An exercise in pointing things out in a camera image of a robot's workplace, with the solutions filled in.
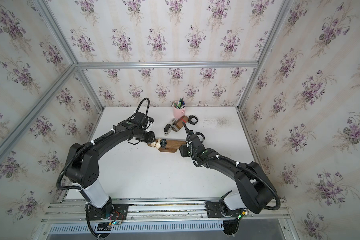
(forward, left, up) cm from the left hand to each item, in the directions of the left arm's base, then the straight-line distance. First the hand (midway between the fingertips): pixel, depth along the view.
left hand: (153, 139), depth 90 cm
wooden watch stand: (-4, -12, -1) cm, 13 cm away
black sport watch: (+19, -24, -6) cm, 31 cm away
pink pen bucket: (+24, -16, -2) cm, 29 cm away
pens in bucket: (+29, -17, +3) cm, 34 cm away
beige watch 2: (-4, -3, 0) cm, 5 cm away
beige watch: (-3, 0, -1) cm, 3 cm away
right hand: (-6, -19, -1) cm, 20 cm away
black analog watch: (-3, -7, 0) cm, 7 cm away
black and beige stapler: (+14, -8, -6) cm, 17 cm away
